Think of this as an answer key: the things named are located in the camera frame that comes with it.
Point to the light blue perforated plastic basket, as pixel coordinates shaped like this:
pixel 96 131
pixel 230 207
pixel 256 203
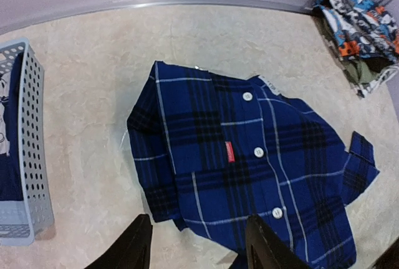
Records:
pixel 22 220

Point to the olive green folded garment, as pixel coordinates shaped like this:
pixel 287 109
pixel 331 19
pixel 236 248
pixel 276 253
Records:
pixel 356 70

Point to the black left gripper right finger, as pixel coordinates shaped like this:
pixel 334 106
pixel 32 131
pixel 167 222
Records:
pixel 266 250

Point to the navy cartoon print t-shirt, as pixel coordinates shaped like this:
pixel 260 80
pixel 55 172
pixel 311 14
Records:
pixel 11 189

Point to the blue plaid flannel shirt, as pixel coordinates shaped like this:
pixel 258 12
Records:
pixel 211 150

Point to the colourful patterned folded shorts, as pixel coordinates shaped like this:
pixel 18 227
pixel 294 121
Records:
pixel 361 28

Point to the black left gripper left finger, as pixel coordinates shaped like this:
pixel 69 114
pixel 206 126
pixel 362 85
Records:
pixel 132 248

